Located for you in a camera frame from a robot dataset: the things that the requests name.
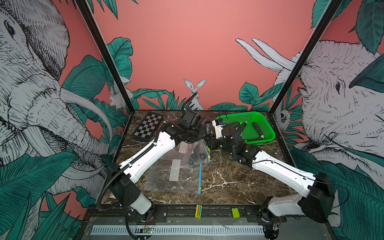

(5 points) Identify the black frame post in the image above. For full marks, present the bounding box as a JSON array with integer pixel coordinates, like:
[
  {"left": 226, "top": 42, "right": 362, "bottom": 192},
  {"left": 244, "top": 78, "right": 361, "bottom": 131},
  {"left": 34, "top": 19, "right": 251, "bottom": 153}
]
[
  {"left": 75, "top": 0, "right": 135, "bottom": 114},
  {"left": 269, "top": 0, "right": 342, "bottom": 115}
]

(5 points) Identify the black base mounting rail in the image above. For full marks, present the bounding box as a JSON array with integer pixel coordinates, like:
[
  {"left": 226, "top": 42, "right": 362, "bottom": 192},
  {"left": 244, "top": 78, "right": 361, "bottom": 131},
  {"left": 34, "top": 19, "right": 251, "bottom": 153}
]
[{"left": 84, "top": 204, "right": 270, "bottom": 225}]

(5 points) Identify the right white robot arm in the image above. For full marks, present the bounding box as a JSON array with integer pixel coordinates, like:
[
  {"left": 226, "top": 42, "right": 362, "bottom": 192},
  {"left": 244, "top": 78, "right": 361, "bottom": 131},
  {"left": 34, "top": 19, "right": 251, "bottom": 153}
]
[{"left": 205, "top": 122, "right": 335, "bottom": 223}]

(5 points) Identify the green plastic basket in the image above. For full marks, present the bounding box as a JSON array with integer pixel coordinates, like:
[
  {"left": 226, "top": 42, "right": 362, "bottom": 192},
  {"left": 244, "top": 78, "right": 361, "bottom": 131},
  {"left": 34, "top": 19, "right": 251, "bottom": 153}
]
[{"left": 212, "top": 112, "right": 276, "bottom": 145}]

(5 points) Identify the eggplant in basket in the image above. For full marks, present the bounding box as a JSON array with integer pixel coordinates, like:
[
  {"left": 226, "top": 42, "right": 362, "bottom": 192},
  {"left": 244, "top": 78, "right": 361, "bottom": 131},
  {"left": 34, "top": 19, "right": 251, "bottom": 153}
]
[{"left": 252, "top": 122, "right": 264, "bottom": 139}]

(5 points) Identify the green small block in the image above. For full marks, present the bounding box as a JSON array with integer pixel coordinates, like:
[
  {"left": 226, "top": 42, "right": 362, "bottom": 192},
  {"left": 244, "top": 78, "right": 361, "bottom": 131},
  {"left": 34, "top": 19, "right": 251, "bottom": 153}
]
[{"left": 232, "top": 208, "right": 240, "bottom": 219}]

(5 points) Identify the striped colour block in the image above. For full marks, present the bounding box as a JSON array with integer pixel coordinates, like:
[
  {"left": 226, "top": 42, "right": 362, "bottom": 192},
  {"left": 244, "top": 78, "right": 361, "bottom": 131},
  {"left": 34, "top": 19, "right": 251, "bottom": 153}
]
[{"left": 195, "top": 205, "right": 203, "bottom": 219}]

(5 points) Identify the right black frame post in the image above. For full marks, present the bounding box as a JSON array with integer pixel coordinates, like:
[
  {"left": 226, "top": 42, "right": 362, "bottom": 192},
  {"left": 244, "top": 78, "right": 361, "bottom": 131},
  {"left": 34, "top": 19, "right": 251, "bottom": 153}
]
[{"left": 269, "top": 0, "right": 342, "bottom": 115}]

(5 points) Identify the black white checkerboard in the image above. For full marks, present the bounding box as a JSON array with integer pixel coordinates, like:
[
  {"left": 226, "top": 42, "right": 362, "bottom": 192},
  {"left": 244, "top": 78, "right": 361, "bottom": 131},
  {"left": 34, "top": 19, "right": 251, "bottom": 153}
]
[{"left": 133, "top": 113, "right": 164, "bottom": 143}]

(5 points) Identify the left black frame post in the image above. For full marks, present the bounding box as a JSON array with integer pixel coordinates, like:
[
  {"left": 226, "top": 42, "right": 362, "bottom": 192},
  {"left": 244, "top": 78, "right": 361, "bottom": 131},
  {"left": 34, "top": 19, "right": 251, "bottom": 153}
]
[{"left": 75, "top": 0, "right": 135, "bottom": 114}]

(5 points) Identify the clear zip bag blue zipper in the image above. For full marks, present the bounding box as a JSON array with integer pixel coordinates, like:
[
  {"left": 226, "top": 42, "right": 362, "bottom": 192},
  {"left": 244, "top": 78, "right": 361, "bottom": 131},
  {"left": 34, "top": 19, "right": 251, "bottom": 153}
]
[{"left": 178, "top": 140, "right": 211, "bottom": 167}]

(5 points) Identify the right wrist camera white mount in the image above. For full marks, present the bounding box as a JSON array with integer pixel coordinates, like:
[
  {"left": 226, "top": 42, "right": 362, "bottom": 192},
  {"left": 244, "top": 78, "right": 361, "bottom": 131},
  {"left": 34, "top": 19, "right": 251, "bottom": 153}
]
[{"left": 212, "top": 118, "right": 226, "bottom": 139}]

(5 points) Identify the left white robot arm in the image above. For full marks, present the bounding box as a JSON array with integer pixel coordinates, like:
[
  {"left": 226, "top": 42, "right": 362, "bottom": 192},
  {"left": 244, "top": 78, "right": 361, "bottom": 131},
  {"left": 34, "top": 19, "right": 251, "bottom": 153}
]
[{"left": 105, "top": 110, "right": 205, "bottom": 216}]

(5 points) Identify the white perforated rail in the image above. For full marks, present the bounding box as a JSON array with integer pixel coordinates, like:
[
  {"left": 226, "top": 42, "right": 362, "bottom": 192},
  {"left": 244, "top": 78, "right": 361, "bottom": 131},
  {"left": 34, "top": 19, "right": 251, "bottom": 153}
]
[{"left": 91, "top": 225, "right": 264, "bottom": 236}]

